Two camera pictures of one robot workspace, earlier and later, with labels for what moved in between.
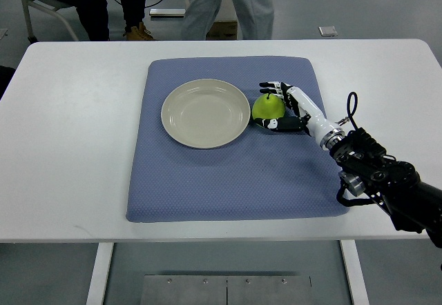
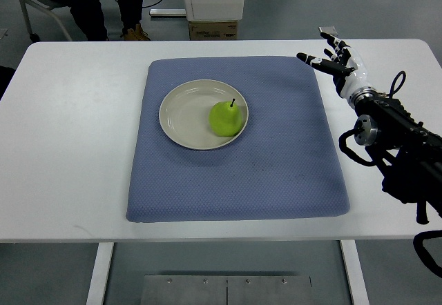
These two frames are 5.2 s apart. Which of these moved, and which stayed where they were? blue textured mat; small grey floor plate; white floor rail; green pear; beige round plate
Moved: green pear
Stayed: beige round plate; white floor rail; small grey floor plate; blue textured mat
